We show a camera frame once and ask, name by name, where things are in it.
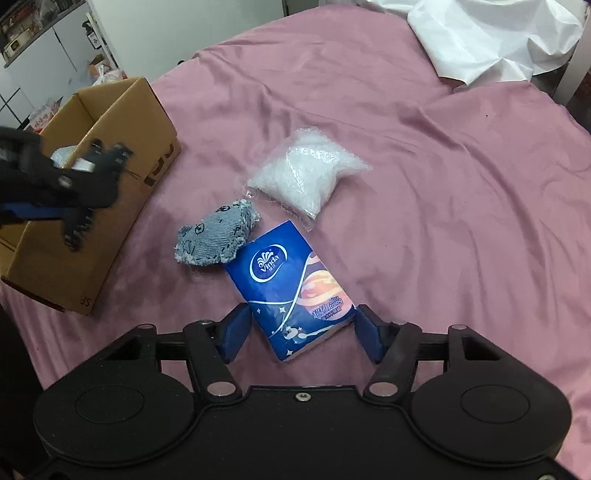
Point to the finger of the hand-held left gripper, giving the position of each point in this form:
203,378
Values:
32,212
74,184

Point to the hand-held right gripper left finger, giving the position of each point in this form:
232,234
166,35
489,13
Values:
235,332

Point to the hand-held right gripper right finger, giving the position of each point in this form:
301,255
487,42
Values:
369,334

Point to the black lace-trimmed cloth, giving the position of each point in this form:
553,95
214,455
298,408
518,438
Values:
104,157

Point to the brown cardboard box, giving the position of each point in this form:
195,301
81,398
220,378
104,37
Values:
134,152

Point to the blue tissue pack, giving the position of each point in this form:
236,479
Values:
295,295

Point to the pack of bottles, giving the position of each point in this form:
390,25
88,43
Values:
44,114

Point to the white plastic bag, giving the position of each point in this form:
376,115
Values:
108,76

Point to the white cabinet shelf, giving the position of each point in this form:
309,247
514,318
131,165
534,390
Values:
46,50

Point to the clear bag of white stuffing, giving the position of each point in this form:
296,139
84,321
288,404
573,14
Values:
304,177

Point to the white cover sheet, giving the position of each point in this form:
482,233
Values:
489,41

